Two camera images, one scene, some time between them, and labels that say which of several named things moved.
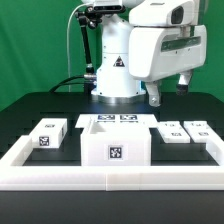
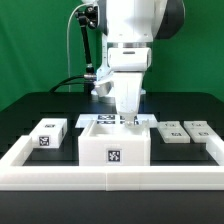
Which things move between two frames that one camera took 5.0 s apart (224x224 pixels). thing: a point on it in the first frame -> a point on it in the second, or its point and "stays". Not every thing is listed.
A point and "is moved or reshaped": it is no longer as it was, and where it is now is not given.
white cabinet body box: x=115 y=146 is moved or reshaped
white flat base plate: x=116 y=118 stays
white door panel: x=172 y=132 stays
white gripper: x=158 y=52 -> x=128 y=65
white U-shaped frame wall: x=15 y=176 stays
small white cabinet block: x=49 y=133 stays
